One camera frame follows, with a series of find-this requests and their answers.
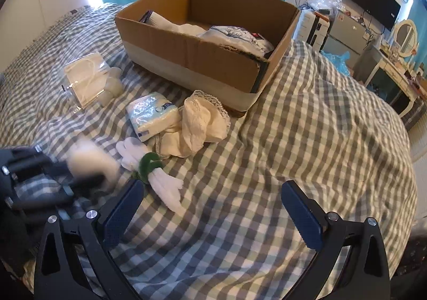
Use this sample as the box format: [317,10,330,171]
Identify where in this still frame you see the white fluffy cotton ball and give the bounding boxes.
[66,138,120,188]

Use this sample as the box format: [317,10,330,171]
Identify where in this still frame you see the white gloves with green tie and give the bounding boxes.
[116,137,185,215]

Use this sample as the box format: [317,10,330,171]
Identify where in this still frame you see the clear pouch with white cloth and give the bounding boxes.
[62,53,111,109]

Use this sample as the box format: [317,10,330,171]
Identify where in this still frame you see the blue floral tissue pack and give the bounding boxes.
[126,92,181,142]

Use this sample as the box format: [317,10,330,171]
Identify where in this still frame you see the cream lace cloth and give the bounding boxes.
[153,90,231,159]

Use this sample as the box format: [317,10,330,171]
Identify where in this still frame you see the grey checkered bed sheet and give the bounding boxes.
[1,4,417,299]

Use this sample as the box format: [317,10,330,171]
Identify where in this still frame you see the white dressing table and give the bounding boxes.
[361,45,421,118]

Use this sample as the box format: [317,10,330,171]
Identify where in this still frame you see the blue plastic bag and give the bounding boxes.
[321,50,351,76]

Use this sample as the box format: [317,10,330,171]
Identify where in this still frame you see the brown cardboard box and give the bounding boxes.
[115,0,300,113]

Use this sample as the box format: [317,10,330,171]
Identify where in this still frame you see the white patterned fabric pack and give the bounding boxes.
[198,26,275,58]

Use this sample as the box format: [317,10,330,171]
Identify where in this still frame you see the white oval vanity mirror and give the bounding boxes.
[392,19,418,58]

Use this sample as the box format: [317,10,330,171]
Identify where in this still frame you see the grey mini fridge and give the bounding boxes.
[323,11,368,55]

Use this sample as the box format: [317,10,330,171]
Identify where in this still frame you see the white suitcase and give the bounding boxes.
[292,9,330,51]

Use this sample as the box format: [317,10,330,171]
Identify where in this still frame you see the clear plastic bags pile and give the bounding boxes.
[307,0,345,13]

